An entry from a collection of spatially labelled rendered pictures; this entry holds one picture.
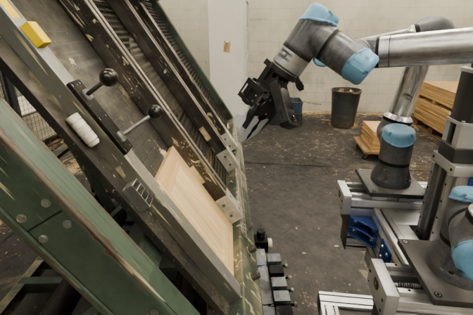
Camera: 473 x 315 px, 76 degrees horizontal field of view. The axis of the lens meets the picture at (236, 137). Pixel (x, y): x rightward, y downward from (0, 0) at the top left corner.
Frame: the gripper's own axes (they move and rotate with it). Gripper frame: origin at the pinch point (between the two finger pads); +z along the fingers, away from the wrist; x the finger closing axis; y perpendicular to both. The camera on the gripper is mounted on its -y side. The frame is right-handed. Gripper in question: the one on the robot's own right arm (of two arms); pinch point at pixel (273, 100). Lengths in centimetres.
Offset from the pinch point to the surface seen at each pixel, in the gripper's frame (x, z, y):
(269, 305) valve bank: 66, 47, -27
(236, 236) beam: 51, 40, -8
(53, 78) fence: 80, 0, 55
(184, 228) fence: 78, 22, 13
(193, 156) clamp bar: 43, 23, 21
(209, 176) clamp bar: 42, 27, 12
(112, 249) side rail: 104, 10, 25
